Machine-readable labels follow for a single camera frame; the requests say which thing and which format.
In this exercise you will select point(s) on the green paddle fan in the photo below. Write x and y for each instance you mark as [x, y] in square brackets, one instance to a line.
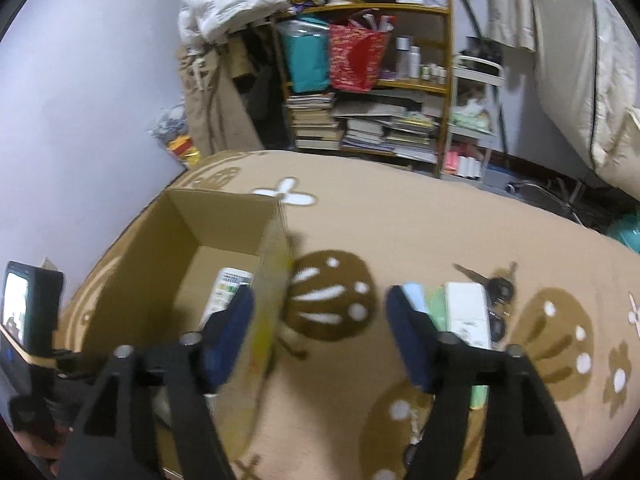
[437, 309]

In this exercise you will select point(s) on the brown cardboard box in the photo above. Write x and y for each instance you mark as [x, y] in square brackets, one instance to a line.
[160, 284]

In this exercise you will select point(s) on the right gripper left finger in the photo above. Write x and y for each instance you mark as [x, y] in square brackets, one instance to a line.
[114, 435]

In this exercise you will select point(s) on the light blue power bank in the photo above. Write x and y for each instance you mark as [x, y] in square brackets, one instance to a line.
[414, 292]

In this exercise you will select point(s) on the white metal cart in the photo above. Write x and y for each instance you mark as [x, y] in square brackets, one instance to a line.
[472, 127]

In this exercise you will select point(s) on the white remote control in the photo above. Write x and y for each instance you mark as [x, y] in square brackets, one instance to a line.
[228, 281]

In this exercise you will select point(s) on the red gift bag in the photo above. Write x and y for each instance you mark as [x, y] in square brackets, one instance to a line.
[355, 56]

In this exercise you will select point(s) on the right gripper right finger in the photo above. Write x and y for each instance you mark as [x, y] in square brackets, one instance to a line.
[524, 434]

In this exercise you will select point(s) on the bag of plush toys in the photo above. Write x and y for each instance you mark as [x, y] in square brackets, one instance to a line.
[172, 131]

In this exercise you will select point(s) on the white control panel device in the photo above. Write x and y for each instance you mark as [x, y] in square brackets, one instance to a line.
[467, 314]

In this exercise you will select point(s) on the teal bag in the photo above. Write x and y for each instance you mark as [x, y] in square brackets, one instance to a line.
[306, 46]

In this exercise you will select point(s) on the wooden bookshelf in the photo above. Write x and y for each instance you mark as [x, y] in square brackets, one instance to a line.
[405, 114]

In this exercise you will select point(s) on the beige hanging trousers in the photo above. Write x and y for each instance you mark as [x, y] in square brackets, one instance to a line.
[215, 113]

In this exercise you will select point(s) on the black key bunch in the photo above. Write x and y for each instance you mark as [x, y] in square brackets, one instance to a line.
[500, 292]

